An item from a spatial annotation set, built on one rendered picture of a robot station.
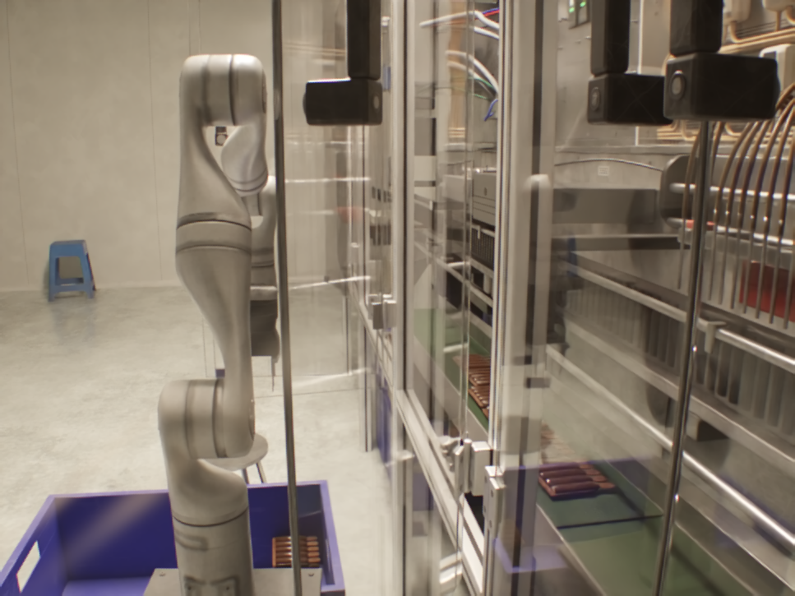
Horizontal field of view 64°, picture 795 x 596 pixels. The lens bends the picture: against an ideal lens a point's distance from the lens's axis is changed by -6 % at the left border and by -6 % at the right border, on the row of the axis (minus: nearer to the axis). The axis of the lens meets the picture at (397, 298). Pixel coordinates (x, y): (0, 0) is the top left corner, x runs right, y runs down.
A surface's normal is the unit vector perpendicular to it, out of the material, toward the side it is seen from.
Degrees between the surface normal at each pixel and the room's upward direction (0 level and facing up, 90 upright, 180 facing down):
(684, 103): 90
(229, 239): 70
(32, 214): 90
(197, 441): 100
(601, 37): 90
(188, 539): 90
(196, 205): 64
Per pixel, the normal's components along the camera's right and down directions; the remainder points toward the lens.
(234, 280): 0.72, -0.21
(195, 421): 0.11, -0.11
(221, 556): 0.46, 0.18
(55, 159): 0.14, 0.21
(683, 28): -0.99, 0.03
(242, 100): 0.18, 0.54
